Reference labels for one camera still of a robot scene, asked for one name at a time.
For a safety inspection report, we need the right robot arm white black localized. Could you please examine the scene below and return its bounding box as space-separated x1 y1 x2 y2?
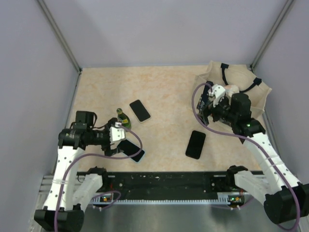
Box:
195 91 309 227

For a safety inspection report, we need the pink white item in bag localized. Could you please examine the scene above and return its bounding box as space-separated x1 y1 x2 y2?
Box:
224 85 239 97

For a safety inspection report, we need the right aluminium frame post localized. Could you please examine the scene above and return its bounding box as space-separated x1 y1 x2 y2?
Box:
249 0 296 72

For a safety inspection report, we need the phone in black case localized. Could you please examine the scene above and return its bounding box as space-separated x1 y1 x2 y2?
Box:
185 130 206 160

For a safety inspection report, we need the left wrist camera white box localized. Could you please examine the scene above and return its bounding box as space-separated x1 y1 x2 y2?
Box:
109 122 126 144

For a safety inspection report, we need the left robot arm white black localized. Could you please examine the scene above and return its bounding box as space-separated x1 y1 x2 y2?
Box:
34 111 126 232

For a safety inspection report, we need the phone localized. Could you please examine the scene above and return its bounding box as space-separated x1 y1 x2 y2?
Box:
129 100 151 123
185 130 206 160
117 140 145 163

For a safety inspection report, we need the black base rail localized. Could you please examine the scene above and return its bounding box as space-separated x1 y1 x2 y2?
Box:
97 171 246 203

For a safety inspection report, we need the white slotted cable duct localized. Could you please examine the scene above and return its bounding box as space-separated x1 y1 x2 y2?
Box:
89 193 245 207

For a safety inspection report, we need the green glass bottle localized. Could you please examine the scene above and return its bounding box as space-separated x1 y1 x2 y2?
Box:
116 108 131 129

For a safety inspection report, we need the left aluminium frame post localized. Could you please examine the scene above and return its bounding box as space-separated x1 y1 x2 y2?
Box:
36 0 82 73

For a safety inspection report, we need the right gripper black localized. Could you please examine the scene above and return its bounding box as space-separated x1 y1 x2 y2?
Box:
196 96 237 127

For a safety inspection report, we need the beige canvas tote bag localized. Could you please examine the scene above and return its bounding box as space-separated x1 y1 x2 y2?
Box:
192 61 272 118

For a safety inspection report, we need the phone in white case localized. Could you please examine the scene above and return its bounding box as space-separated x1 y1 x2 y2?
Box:
129 100 151 123

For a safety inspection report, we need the aluminium frame post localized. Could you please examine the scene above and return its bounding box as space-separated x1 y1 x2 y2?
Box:
249 0 296 72
36 0 82 73

